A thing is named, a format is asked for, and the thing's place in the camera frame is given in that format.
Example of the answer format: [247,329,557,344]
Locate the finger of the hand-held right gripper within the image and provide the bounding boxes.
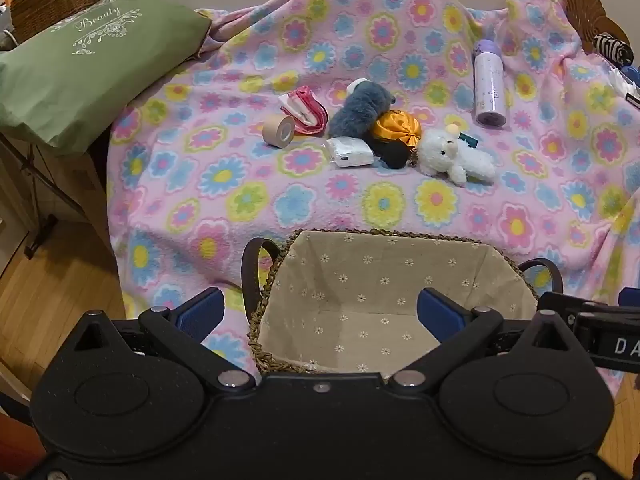
[537,287,640,317]

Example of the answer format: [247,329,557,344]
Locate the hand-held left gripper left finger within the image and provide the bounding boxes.
[75,287,253,393]

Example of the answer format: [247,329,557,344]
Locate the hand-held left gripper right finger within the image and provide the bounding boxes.
[389,287,568,393]

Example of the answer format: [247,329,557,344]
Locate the woven basket with floral lining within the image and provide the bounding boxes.
[241,229,565,376]

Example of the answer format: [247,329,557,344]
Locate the white plush bear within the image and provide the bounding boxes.
[416,127,497,187]

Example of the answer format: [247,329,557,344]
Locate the black round puff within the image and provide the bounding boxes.
[367,132,411,170]

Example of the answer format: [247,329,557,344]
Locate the white tissue packet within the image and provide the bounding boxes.
[324,136,376,168]

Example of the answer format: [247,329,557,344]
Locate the orange satin pouch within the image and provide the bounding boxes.
[371,110,423,153]

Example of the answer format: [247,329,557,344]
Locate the beige tape roll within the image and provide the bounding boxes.
[262,114,297,149]

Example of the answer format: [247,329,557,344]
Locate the blue furry plush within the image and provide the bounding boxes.
[327,81,398,139]

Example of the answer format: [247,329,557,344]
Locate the pink striped cloth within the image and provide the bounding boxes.
[278,86,328,136]

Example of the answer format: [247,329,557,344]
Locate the pink floral fleece blanket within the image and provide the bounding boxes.
[106,0,640,396]

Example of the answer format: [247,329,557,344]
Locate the white crumpled paper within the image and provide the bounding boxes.
[607,65,640,108]

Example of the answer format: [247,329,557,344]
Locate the purple and white bottle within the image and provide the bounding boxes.
[472,39,508,128]

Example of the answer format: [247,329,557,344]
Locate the zebra striped item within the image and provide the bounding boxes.
[592,34,632,66]

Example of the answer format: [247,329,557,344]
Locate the green Beauty bag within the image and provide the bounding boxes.
[0,0,213,156]

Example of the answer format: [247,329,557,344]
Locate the brown wicker chair back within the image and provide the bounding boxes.
[560,0,633,56]

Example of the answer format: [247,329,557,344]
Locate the brown wicker basket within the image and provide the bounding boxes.
[10,0,117,46]

